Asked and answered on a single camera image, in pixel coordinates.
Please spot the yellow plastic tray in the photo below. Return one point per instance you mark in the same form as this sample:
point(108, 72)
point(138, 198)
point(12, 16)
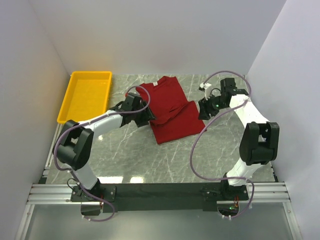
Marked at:
point(86, 96)

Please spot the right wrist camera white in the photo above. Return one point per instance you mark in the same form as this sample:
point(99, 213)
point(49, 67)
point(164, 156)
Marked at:
point(207, 89)

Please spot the red t shirt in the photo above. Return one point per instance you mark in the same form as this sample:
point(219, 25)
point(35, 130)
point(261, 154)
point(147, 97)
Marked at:
point(175, 116)

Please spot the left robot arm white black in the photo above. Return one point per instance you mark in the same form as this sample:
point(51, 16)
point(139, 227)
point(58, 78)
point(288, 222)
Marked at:
point(72, 149)

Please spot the black base beam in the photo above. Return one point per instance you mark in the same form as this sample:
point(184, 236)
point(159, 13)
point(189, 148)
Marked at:
point(161, 196)

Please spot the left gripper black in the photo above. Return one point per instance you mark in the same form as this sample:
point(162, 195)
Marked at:
point(146, 116)

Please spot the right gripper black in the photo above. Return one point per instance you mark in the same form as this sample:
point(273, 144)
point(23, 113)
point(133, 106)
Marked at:
point(203, 111)

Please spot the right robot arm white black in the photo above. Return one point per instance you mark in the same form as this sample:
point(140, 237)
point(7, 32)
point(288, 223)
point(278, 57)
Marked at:
point(260, 139)

